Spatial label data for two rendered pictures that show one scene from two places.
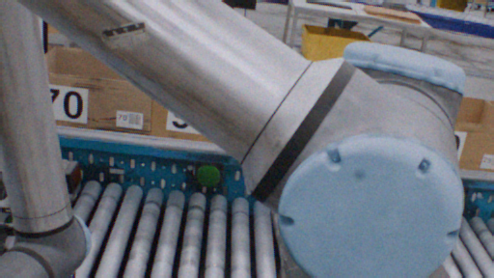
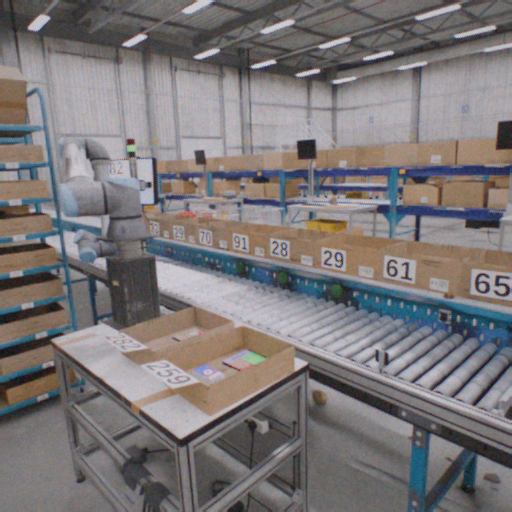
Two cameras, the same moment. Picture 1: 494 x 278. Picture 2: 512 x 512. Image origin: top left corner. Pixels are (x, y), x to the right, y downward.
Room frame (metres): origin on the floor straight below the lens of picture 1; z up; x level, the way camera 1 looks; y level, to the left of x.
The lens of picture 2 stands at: (0.14, -1.98, 1.47)
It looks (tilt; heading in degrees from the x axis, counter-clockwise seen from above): 13 degrees down; 58
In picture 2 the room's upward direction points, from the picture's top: 2 degrees counter-clockwise
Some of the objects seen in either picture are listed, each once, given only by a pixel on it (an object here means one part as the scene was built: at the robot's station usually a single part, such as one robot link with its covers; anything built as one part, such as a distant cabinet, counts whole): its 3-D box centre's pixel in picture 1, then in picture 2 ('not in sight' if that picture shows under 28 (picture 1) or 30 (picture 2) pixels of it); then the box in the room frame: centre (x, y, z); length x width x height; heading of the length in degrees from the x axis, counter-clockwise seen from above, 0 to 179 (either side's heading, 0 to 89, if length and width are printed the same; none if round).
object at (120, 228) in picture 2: not in sight; (126, 225); (0.64, -0.10, 1.22); 0.19 x 0.19 x 0.10
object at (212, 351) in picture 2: not in sight; (228, 364); (0.74, -0.84, 0.80); 0.38 x 0.28 x 0.10; 10
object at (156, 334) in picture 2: not in sight; (178, 337); (0.69, -0.52, 0.80); 0.38 x 0.28 x 0.10; 11
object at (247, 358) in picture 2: not in sight; (252, 364); (0.84, -0.84, 0.76); 0.19 x 0.14 x 0.02; 102
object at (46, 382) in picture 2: not in sight; (36, 376); (0.18, 0.80, 0.19); 0.40 x 0.30 x 0.10; 11
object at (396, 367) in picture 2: not in sight; (415, 353); (1.44, -1.09, 0.72); 0.52 x 0.05 x 0.05; 10
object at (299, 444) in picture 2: not in sight; (175, 433); (0.64, -0.51, 0.36); 1.00 x 0.58 x 0.72; 102
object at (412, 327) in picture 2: not in sight; (386, 344); (1.42, -0.97, 0.72); 0.52 x 0.05 x 0.05; 10
